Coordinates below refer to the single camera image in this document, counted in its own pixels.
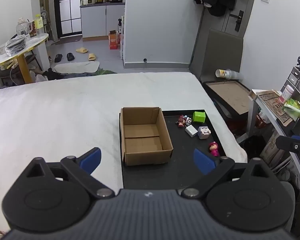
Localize black door lock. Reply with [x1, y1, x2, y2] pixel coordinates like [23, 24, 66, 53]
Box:
[234, 10, 244, 32]

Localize bottle with yellow label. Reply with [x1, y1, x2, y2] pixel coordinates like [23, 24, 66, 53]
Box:
[35, 14, 44, 35]

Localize round table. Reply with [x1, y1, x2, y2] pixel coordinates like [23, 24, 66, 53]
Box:
[0, 33, 49, 84]

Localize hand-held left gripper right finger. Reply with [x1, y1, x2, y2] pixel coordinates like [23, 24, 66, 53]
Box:
[181, 148, 278, 200]

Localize green packet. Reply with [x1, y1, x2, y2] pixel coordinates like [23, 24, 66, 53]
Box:
[284, 99, 300, 122]

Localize black tray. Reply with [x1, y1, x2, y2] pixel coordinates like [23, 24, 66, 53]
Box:
[119, 109, 228, 189]

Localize brown-haired figurine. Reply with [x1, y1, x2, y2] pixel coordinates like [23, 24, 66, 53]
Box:
[175, 115, 187, 128]

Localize black framed brown board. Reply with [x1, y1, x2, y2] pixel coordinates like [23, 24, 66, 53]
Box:
[202, 80, 253, 121]

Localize cardboard box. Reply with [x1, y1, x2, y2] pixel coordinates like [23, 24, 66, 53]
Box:
[120, 107, 174, 166]

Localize grey leaning board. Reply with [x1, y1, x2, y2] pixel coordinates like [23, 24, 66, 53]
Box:
[200, 29, 243, 82]

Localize green cube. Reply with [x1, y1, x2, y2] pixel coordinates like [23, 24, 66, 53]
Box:
[192, 111, 206, 123]

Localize black framed glass door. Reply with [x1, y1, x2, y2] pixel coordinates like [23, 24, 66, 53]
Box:
[53, 0, 82, 37]

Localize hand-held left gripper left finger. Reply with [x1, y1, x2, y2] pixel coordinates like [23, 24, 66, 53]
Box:
[22, 147, 115, 200]

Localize white desk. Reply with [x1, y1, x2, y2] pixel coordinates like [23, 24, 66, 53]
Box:
[250, 89, 300, 193]

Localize white kitchen cabinet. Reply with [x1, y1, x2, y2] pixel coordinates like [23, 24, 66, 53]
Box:
[80, 2, 126, 39]

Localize dark clothes pile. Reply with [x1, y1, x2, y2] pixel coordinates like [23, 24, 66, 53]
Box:
[41, 68, 118, 81]

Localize orange carton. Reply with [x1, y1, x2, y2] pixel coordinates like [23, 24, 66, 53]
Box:
[109, 31, 120, 50]

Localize glass jar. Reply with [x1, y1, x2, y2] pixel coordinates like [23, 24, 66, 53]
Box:
[16, 18, 30, 39]

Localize paper cup stack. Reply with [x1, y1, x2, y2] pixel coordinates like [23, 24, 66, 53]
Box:
[215, 69, 240, 80]

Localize grey cube toy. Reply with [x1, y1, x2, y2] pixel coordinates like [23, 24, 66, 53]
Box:
[197, 126, 211, 140]

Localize dark doormat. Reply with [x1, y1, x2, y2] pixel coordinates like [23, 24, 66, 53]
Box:
[55, 35, 83, 45]

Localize white charger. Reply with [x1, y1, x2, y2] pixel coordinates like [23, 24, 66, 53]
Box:
[185, 125, 199, 138]

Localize pink figure toy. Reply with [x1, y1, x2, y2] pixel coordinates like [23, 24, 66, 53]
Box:
[208, 142, 221, 157]

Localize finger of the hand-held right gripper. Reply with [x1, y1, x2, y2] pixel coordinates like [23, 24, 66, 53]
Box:
[276, 135, 300, 157]

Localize white jar pink label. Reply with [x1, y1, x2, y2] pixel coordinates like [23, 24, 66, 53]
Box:
[279, 85, 294, 104]

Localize printed cardboard tray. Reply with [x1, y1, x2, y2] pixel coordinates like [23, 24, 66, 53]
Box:
[255, 90, 294, 127]

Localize white floor mat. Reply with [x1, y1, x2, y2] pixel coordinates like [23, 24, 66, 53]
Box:
[54, 61, 100, 73]

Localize stack of black plates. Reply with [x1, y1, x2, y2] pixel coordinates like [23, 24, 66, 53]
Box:
[5, 35, 27, 55]

